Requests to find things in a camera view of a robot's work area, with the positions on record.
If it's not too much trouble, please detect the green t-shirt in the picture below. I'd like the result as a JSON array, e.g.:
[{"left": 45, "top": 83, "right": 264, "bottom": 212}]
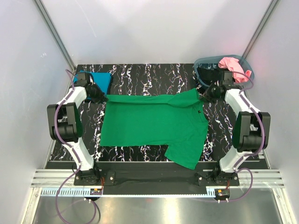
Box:
[{"left": 100, "top": 88, "right": 208, "bottom": 170}]

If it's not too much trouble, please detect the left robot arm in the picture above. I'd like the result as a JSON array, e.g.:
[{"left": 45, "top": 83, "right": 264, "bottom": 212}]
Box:
[{"left": 47, "top": 70, "right": 112, "bottom": 186}]

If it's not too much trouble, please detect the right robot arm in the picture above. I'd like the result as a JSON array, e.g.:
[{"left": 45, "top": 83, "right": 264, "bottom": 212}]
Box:
[{"left": 199, "top": 69, "right": 271, "bottom": 185}]

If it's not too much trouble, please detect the folded blue t-shirt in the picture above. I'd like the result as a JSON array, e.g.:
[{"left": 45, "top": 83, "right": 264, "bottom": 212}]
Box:
[{"left": 73, "top": 70, "right": 113, "bottom": 95}]

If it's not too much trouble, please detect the black t-shirt in basket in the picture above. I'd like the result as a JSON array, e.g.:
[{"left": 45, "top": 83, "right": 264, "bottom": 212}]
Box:
[{"left": 197, "top": 67, "right": 224, "bottom": 86}]

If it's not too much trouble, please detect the blue plastic basket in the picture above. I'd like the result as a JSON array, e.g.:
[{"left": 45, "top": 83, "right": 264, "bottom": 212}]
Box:
[{"left": 193, "top": 55, "right": 255, "bottom": 89}]

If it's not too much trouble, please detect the pink t-shirt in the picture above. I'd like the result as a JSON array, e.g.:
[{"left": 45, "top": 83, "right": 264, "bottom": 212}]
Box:
[{"left": 218, "top": 57, "right": 252, "bottom": 83}]

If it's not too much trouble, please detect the slotted cable duct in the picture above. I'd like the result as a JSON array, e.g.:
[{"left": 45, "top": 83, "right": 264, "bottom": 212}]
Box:
[{"left": 41, "top": 186, "right": 215, "bottom": 198}]

